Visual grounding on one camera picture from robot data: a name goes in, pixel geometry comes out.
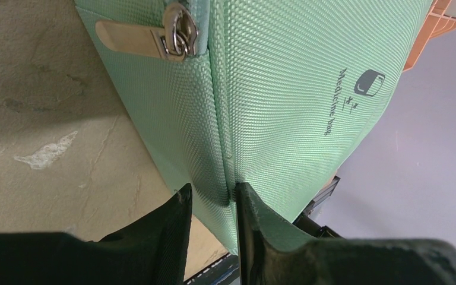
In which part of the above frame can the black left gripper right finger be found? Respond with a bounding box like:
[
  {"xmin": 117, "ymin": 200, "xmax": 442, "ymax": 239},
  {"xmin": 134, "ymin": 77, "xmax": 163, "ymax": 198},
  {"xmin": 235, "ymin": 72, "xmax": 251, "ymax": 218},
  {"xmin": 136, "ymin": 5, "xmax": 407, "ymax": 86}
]
[{"xmin": 235, "ymin": 183, "xmax": 456, "ymax": 284}]

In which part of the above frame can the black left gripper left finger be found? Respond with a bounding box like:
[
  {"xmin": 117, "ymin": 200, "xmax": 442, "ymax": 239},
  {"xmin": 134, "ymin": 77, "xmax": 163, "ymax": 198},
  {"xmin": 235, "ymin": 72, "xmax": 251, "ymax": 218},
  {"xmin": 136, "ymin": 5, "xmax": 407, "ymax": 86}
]
[{"xmin": 0, "ymin": 184, "xmax": 192, "ymax": 284}]

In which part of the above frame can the green medicine case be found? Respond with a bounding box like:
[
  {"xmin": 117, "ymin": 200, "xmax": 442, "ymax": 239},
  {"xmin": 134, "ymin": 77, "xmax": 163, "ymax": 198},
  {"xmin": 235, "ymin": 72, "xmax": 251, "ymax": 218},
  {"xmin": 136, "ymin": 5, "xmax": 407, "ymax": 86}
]
[{"xmin": 75, "ymin": 1, "xmax": 432, "ymax": 254}]

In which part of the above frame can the peach desk file organizer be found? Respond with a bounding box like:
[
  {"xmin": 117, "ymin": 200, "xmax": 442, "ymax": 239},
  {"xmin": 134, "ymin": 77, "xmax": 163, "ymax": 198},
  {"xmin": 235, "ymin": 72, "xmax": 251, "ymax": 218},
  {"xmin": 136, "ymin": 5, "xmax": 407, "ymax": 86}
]
[{"xmin": 403, "ymin": 0, "xmax": 456, "ymax": 72}]

